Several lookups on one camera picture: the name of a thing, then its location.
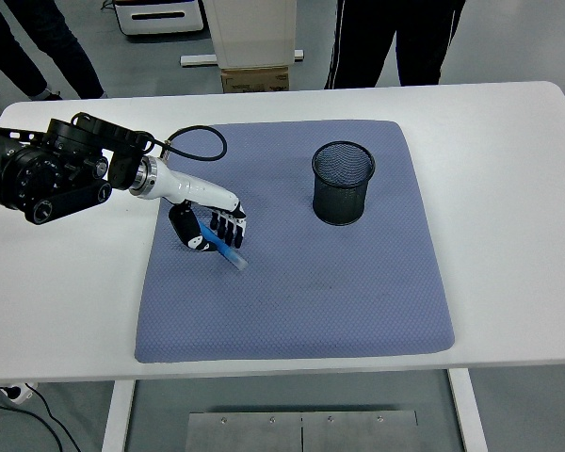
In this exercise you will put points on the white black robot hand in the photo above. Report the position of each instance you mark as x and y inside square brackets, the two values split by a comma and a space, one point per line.
[193, 188]

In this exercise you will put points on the blue marker with clear cap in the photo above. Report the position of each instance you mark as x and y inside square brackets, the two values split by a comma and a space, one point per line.
[230, 256]

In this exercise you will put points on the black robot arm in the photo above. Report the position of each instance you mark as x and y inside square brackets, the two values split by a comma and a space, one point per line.
[47, 179]

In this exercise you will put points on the black mesh pen holder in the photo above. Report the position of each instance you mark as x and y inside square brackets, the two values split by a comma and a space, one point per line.
[339, 202]

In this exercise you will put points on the brown cardboard box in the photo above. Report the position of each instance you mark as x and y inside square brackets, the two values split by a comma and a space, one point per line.
[254, 80]

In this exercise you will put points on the white furniture foot bar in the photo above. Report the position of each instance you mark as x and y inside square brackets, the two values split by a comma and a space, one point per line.
[198, 59]

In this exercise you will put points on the blue-grey textured mat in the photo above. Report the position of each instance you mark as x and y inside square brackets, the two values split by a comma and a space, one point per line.
[287, 292]

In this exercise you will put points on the white cabinet panel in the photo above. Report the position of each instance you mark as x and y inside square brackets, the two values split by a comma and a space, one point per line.
[254, 33]

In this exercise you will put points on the white appliance with dark slot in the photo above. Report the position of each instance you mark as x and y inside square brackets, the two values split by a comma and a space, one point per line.
[160, 21]

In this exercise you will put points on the person in striped dark trousers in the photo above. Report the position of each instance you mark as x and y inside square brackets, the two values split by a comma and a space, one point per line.
[358, 42]

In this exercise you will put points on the white table leg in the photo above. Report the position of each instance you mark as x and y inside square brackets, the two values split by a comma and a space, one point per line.
[117, 419]
[468, 414]

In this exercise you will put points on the white power strip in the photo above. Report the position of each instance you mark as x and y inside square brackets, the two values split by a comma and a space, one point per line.
[21, 393]

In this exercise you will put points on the grey metal plate with screws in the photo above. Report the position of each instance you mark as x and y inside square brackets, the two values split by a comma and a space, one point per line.
[301, 433]

